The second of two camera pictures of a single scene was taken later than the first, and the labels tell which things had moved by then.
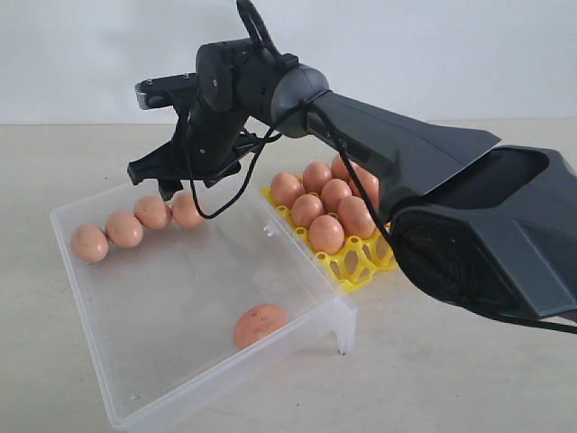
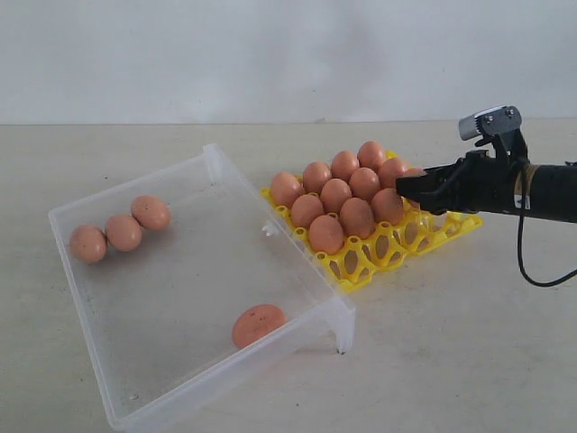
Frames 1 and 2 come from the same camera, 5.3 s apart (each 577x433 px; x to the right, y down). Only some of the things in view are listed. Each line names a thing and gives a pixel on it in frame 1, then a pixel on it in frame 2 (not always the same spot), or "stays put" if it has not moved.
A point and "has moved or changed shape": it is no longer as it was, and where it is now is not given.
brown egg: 286,188 stays put
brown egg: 340,170 stays put
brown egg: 89,244 stays put
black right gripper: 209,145 to 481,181
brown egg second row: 124,229 stays put
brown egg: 184,209 has moved or changed shape
